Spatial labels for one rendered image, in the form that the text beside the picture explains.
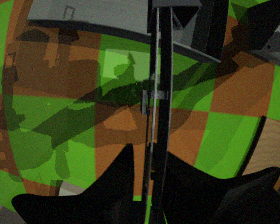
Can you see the light brown wooden board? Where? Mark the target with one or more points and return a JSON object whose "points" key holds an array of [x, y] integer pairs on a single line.
{"points": [[265, 150]]}

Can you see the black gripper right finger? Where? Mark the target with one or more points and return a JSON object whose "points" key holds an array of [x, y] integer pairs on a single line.
{"points": [[194, 197]]}

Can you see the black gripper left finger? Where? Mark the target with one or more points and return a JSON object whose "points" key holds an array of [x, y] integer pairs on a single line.
{"points": [[108, 200]]}

